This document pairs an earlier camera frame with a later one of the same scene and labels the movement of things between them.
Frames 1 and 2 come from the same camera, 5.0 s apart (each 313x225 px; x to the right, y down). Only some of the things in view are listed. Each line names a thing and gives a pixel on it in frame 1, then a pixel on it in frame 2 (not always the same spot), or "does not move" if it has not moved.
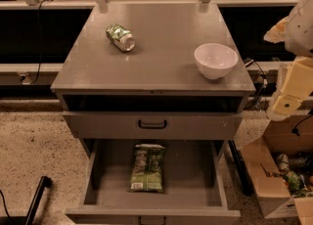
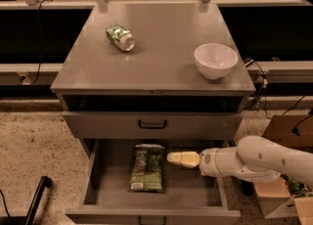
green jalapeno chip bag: x=147 y=168 does not move
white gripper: x=300 y=29 to x=208 y=161
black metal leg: x=46 y=182 does not move
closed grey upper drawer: x=153 y=125 does not move
